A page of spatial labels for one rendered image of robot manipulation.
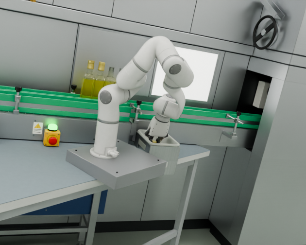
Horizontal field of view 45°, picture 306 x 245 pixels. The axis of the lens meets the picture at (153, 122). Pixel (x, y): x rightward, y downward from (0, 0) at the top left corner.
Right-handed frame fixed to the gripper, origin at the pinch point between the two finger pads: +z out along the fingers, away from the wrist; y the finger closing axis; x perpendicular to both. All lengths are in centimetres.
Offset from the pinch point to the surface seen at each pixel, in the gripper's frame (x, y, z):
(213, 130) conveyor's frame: -15.5, -46.3, -1.3
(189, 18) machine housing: -53, -25, -56
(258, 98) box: -35, -87, -17
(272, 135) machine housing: 0, -77, -10
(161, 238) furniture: 15, -19, 59
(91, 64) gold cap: -30, 34, -27
